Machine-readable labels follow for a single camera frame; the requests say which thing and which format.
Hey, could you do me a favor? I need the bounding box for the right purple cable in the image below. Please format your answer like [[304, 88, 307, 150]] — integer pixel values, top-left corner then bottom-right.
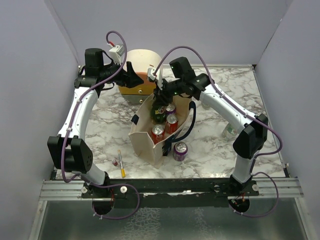
[[152, 45, 284, 218]]

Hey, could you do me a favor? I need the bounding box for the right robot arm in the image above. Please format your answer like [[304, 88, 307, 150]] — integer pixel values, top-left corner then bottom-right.
[[147, 57, 268, 196]]

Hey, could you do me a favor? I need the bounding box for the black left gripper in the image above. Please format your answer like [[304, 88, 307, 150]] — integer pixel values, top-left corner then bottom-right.
[[99, 58, 144, 88]]

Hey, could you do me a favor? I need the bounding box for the purple cable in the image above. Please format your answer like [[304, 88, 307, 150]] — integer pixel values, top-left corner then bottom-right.
[[152, 45, 284, 218], [60, 30, 141, 221]]

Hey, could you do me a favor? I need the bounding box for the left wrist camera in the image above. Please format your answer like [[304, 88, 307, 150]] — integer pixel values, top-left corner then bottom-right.
[[108, 43, 125, 65]]

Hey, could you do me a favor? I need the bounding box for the green glass bottle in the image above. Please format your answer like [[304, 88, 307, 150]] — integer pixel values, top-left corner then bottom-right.
[[150, 100, 167, 124]]

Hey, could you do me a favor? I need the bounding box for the purple soda can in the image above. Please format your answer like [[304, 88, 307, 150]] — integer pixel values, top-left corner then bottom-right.
[[165, 103, 177, 115], [173, 141, 188, 162]]

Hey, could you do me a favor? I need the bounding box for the cream canvas tote bag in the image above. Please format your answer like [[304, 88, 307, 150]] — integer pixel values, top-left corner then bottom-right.
[[128, 94, 196, 168]]

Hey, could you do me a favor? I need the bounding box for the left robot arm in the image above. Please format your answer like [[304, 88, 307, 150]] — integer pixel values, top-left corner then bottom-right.
[[47, 44, 144, 198]]

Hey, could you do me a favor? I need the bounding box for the black mounting rail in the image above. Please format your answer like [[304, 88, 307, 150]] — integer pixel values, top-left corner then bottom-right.
[[81, 178, 259, 209]]

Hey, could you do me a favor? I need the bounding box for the yellow capped pen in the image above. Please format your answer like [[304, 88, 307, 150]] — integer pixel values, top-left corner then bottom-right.
[[117, 150, 126, 178]]

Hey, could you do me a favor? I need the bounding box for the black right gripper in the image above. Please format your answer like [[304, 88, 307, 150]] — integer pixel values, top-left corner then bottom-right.
[[151, 77, 184, 107]]

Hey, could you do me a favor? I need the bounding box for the red cola can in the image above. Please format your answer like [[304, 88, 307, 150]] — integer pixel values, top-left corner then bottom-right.
[[165, 114, 179, 135], [151, 124, 165, 144]]

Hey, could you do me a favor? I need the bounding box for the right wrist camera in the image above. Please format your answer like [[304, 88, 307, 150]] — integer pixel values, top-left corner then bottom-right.
[[147, 67, 163, 90]]

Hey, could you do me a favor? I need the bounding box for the round drawer storage box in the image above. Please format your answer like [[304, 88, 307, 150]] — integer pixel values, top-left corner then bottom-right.
[[117, 49, 163, 105]]

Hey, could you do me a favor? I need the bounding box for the clear plastic bottle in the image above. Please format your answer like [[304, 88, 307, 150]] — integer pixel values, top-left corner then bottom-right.
[[221, 123, 238, 142]]

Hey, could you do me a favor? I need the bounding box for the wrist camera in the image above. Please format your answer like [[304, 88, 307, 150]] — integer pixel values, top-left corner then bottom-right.
[[147, 67, 163, 90], [108, 43, 125, 65]]

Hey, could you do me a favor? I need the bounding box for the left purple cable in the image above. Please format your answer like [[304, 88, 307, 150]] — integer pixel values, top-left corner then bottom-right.
[[60, 30, 141, 221]]

